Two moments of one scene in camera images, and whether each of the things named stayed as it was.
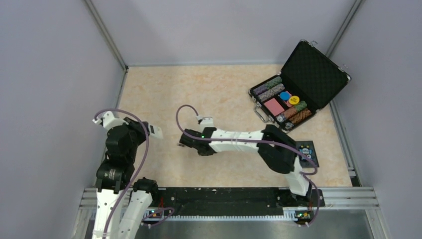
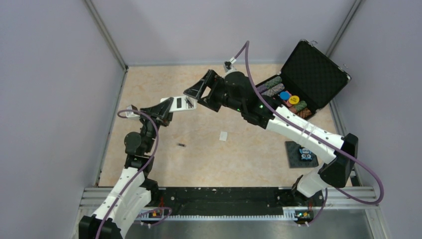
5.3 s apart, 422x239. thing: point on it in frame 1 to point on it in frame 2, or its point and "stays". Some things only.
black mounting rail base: x=168 y=201 stays
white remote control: x=158 y=133 to x=182 y=103
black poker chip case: x=310 y=77 stays
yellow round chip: x=294 y=100 stays
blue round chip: x=284 y=95 stays
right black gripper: x=211 y=153 to x=213 y=81
